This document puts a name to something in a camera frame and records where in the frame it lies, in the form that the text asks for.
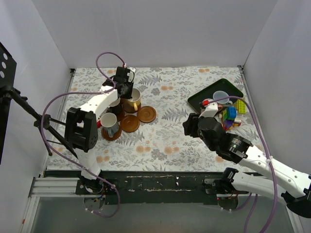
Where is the cream mug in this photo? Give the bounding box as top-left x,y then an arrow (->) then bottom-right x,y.
121,88 -> 141,112

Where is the black mug white inside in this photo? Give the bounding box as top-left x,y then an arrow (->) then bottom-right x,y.
106,98 -> 122,116

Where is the green mug back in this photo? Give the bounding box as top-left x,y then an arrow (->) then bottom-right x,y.
100,113 -> 119,131

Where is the dark wooden coaster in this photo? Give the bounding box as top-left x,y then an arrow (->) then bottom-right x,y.
101,127 -> 122,141

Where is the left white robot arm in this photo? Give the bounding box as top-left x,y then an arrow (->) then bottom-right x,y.
65,67 -> 136,194

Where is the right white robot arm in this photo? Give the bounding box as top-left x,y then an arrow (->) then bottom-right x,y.
183,113 -> 311,218

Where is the colourful toy pile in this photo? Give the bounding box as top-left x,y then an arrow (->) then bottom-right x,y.
219,115 -> 242,131

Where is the blue toy block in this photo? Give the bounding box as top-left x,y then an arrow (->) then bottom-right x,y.
227,107 -> 237,120

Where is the yellow green toy block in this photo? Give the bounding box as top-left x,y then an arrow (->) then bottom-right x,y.
234,99 -> 247,114

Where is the red toy brick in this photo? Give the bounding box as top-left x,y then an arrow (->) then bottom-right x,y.
97,120 -> 102,128

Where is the floral table mat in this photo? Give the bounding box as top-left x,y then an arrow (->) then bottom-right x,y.
46,67 -> 269,173

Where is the black tray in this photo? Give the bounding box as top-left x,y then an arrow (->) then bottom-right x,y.
188,79 -> 243,113

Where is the black tripod stand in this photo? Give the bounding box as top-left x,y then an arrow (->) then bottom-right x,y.
9,87 -> 77,158

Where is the black perforated panel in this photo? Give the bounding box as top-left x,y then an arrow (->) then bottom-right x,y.
0,43 -> 17,160

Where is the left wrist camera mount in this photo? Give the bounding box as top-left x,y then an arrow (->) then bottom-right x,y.
128,67 -> 136,83

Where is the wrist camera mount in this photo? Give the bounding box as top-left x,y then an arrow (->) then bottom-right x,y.
199,99 -> 218,117
128,67 -> 136,83

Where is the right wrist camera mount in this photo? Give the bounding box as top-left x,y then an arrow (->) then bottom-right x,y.
199,99 -> 218,117

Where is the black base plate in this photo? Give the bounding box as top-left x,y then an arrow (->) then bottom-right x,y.
75,171 -> 244,205

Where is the aluminium frame rail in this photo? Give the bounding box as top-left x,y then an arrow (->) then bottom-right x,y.
20,177 -> 101,233

